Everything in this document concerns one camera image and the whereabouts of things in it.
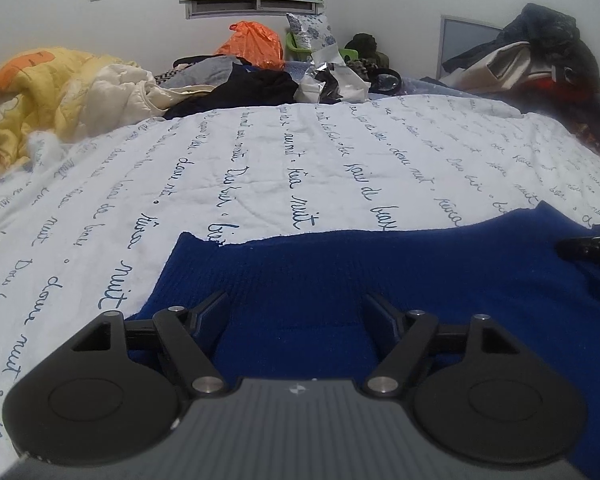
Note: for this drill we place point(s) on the pile of dark clothes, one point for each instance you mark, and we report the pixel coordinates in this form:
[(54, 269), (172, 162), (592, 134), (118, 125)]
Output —
[(555, 40)]

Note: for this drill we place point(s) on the grey garment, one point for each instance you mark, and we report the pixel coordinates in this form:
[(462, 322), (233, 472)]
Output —
[(207, 72)]

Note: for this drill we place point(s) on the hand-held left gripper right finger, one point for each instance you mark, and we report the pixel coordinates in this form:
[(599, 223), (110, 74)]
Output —
[(377, 309)]

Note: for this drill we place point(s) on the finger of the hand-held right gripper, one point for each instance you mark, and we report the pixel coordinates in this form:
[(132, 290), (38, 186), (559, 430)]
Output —
[(595, 249)]

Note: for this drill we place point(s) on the cream padded cloth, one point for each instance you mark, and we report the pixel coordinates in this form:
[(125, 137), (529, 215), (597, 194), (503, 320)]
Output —
[(125, 90)]

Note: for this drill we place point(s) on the white cotton stuffing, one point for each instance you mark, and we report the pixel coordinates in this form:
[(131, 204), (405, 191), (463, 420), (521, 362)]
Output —
[(50, 145)]

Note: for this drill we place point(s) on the black garment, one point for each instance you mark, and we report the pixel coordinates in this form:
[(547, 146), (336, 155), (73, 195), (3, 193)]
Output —
[(250, 87)]

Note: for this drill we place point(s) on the blue knitted sweater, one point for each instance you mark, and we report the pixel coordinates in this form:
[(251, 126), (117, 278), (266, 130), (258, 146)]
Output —
[(305, 280)]

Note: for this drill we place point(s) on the orange plastic bag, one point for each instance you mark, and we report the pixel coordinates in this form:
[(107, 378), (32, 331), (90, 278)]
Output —
[(252, 42)]

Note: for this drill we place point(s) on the blue and white patterned bag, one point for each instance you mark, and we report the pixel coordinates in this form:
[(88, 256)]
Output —
[(312, 30)]

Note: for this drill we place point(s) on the grey framed board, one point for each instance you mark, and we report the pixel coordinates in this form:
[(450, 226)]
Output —
[(460, 40)]

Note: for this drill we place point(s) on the crumpled white plastic bag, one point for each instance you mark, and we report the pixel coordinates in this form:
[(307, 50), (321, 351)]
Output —
[(345, 82)]

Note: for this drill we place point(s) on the yellow cartoon quilt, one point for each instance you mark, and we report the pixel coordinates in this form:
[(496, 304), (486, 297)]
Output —
[(30, 105)]

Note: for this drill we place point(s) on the green plastic basket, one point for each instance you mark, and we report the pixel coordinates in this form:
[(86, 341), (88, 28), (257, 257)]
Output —
[(294, 44)]

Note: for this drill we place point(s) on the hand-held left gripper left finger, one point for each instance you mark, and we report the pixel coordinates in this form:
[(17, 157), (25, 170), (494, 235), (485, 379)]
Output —
[(214, 306)]

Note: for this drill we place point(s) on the white script-printed blanket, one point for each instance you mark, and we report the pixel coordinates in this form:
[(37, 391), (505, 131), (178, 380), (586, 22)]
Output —
[(380, 160)]

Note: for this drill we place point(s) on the dark green cloth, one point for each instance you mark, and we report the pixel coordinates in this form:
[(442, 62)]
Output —
[(362, 45)]

